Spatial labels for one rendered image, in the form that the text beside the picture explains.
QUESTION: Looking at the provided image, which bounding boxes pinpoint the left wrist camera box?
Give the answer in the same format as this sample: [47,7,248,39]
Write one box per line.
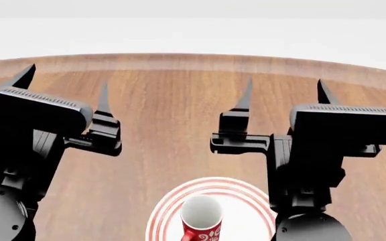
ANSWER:
[0,86,94,135]

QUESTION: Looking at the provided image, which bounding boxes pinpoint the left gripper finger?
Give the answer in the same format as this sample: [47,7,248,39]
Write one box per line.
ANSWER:
[87,81,121,139]
[0,63,37,90]

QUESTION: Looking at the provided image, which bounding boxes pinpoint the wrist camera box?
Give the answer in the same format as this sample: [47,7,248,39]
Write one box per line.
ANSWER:
[289,104,386,147]
[0,86,94,135]

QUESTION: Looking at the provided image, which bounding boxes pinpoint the red patterned mug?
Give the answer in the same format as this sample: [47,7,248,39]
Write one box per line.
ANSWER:
[179,193,224,241]

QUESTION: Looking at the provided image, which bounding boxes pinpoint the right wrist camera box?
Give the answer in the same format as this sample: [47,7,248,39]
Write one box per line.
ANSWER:
[289,104,386,147]

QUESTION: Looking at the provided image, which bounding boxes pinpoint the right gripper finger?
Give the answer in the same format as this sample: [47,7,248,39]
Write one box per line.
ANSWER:
[316,78,342,105]
[219,76,254,135]

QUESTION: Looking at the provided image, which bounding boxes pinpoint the white plate with red rings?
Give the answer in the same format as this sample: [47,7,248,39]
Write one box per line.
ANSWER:
[144,176,278,241]

